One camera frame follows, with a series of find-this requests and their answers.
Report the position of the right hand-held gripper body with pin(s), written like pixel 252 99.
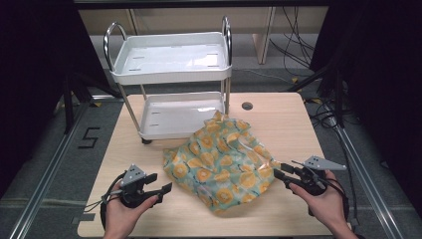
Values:
pixel 312 181

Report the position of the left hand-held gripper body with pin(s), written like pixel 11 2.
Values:
pixel 132 176

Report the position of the floral patterned cloth bag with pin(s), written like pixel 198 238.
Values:
pixel 215 166

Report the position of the white two-tier trolley cart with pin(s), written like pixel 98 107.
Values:
pixel 172 56

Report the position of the person's right hand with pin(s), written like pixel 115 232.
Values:
pixel 328 207

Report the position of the person's left hand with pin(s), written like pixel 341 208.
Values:
pixel 121 217

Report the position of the black metal stand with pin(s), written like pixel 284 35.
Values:
pixel 69 106
pixel 337 99

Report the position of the dark curtain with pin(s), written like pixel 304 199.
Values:
pixel 381 83
pixel 33 83

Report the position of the metal floor rail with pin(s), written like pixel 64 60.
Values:
pixel 365 179
pixel 43 179

